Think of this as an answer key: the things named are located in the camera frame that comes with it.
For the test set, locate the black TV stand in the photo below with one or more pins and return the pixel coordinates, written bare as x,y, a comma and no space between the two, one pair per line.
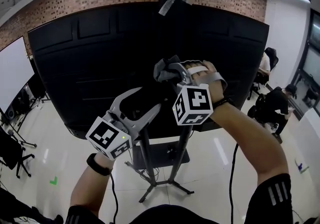
147,153

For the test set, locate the person's black shirt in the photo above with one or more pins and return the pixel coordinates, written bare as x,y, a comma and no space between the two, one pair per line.
272,205

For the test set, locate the black wrist watch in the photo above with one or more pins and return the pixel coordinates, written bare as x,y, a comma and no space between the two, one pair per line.
96,166

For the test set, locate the person's right hand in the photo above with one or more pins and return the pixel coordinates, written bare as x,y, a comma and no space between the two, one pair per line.
202,77

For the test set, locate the seated person in white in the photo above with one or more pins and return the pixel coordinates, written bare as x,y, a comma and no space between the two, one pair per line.
272,55

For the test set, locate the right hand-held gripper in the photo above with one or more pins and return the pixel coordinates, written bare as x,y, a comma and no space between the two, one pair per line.
192,108

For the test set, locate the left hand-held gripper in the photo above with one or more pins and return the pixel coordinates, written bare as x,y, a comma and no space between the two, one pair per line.
107,138

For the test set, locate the grey tape strip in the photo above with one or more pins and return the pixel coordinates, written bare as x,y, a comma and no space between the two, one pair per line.
170,3

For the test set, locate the green floor tape mark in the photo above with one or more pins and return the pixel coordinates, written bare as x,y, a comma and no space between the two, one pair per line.
53,181

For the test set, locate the black television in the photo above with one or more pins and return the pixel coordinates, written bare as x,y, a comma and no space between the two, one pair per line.
100,68

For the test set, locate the person's right forearm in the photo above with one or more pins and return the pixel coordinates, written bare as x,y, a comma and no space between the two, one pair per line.
250,138

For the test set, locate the black speaker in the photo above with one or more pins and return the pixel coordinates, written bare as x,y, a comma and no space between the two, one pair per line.
10,114

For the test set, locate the person's left forearm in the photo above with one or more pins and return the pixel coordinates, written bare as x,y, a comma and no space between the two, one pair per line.
87,188

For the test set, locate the white screen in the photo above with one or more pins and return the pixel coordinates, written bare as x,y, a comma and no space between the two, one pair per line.
15,73

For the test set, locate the blue and green floor tape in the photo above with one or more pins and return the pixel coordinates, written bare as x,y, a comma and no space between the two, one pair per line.
301,166

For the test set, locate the dark glass window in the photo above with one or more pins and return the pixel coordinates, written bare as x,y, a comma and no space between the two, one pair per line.
312,63

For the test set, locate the black office chair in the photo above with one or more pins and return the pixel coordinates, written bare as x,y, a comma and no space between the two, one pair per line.
258,108
10,153

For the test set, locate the grey cloth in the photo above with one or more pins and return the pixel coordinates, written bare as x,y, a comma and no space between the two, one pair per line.
162,73

